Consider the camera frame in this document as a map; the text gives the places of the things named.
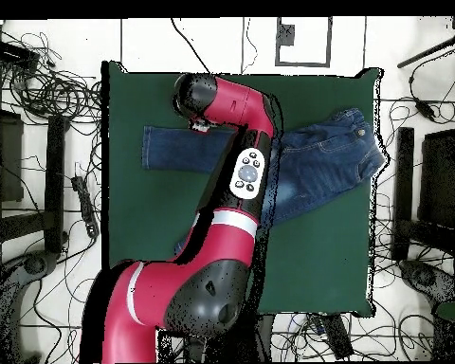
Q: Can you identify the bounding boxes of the black cable tangle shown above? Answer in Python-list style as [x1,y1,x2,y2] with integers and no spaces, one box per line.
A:
[0,22,103,126]

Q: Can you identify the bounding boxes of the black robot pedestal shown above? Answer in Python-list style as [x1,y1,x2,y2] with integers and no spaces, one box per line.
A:
[156,312,277,364]

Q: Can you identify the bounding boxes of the grey square frame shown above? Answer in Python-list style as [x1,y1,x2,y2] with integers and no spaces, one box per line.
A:
[274,16,333,68]

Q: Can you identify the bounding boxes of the blue denim jeans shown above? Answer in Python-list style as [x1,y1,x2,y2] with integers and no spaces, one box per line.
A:
[141,107,387,256]

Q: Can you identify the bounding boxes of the black stand bar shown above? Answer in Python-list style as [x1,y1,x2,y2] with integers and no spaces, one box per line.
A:
[43,114,70,254]
[394,126,415,225]

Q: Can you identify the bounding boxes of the black tripod leg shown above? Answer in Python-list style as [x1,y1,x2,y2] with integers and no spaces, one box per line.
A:
[396,35,455,69]

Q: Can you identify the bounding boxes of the dark square case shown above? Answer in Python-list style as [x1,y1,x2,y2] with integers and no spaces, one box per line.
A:
[0,107,25,203]
[417,127,455,228]

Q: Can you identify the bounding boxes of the grey wheeled stand leg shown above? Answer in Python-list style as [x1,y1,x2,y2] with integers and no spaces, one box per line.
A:
[397,259,455,304]
[0,249,60,363]

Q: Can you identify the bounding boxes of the dark green table cloth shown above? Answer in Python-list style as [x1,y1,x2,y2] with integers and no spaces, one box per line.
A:
[100,60,384,321]

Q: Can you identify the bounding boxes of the black power strip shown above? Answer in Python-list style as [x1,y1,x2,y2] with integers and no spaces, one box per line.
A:
[319,313,355,359]
[70,174,100,239]

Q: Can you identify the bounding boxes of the black power adapter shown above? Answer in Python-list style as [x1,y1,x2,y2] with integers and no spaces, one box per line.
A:
[413,99,436,121]

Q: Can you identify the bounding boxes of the black flat box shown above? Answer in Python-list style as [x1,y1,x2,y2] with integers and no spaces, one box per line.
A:
[0,38,42,64]

